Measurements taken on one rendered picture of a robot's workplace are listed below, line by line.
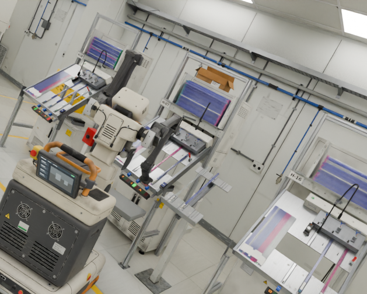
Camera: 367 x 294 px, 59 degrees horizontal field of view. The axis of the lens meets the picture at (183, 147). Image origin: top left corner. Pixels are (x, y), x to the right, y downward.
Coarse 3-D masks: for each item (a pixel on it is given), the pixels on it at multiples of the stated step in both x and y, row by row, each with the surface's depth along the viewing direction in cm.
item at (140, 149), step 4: (148, 128) 322; (132, 144) 305; (136, 144) 305; (140, 144) 305; (124, 148) 301; (140, 148) 301; (144, 148) 301; (136, 152) 298; (140, 152) 298; (116, 156) 294; (136, 156) 294; (120, 160) 290; (124, 160) 290
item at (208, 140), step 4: (180, 124) 316; (184, 124) 316; (188, 124) 316; (184, 128) 311; (188, 128) 311; (192, 128) 311; (188, 132) 310; (192, 132) 307; (196, 132) 307; (200, 132) 307; (196, 136) 305; (200, 136) 303; (204, 136) 303; (208, 136) 303; (204, 140) 300; (208, 140) 300; (212, 140) 303; (208, 144) 300
